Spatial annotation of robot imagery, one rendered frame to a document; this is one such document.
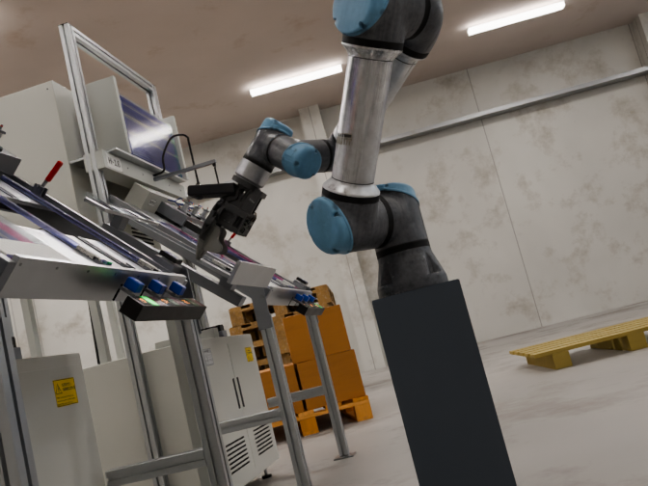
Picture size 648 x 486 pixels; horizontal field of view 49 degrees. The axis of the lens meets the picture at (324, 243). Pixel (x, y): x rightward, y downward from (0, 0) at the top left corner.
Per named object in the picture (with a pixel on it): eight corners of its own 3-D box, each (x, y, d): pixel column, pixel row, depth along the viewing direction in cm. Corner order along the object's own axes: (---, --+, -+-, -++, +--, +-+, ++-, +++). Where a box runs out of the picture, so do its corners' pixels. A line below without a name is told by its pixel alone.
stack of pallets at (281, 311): (270, 406, 759) (249, 314, 774) (360, 384, 754) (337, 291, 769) (245, 423, 618) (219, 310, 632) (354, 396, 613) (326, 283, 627)
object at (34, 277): (173, 303, 172) (187, 277, 172) (-3, 298, 107) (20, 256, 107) (169, 300, 172) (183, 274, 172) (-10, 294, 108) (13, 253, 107)
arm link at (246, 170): (237, 154, 159) (249, 162, 167) (228, 172, 160) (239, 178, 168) (265, 170, 158) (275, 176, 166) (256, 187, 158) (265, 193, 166)
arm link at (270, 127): (281, 120, 156) (258, 111, 162) (256, 163, 156) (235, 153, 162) (303, 136, 162) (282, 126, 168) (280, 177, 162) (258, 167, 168)
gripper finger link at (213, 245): (209, 268, 159) (229, 232, 159) (187, 256, 160) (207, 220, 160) (214, 269, 162) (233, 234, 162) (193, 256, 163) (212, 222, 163)
